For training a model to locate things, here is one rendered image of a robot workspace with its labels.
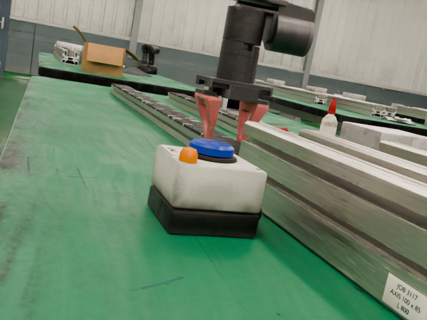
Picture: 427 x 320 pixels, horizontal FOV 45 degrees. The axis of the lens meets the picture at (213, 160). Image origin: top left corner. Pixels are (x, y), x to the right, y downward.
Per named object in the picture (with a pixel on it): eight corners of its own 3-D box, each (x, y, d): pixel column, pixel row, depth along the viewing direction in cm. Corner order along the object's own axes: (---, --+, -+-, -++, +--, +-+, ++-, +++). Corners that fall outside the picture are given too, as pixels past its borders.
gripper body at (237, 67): (272, 100, 76) (282, 49, 75) (207, 90, 72) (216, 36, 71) (254, 96, 82) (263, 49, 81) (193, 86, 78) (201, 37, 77)
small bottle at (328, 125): (329, 149, 120) (340, 98, 118) (314, 145, 122) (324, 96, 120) (333, 148, 123) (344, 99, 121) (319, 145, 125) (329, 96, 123)
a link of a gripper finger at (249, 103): (261, 155, 77) (272, 92, 76) (216, 149, 75) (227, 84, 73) (243, 146, 84) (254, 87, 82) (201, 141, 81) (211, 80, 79)
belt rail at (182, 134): (110, 93, 169) (111, 83, 168) (122, 94, 170) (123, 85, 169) (202, 157, 80) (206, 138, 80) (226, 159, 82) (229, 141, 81)
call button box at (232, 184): (146, 204, 49) (156, 140, 48) (239, 211, 53) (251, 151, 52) (167, 234, 42) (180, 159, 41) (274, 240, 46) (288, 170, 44)
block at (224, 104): (201, 109, 167) (206, 80, 165) (234, 114, 171) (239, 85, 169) (213, 113, 157) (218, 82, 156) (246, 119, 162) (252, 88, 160)
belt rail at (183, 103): (166, 101, 175) (168, 92, 175) (178, 102, 177) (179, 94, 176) (308, 169, 87) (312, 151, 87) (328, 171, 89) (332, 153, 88)
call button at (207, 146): (181, 156, 47) (185, 134, 47) (222, 160, 49) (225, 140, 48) (194, 166, 44) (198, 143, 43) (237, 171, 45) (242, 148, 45)
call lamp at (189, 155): (176, 158, 43) (178, 143, 43) (193, 160, 43) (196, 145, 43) (181, 162, 41) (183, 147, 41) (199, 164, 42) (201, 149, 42)
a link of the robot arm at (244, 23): (224, 0, 77) (235, -4, 72) (268, 9, 79) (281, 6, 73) (216, 47, 78) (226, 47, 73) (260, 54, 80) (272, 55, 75)
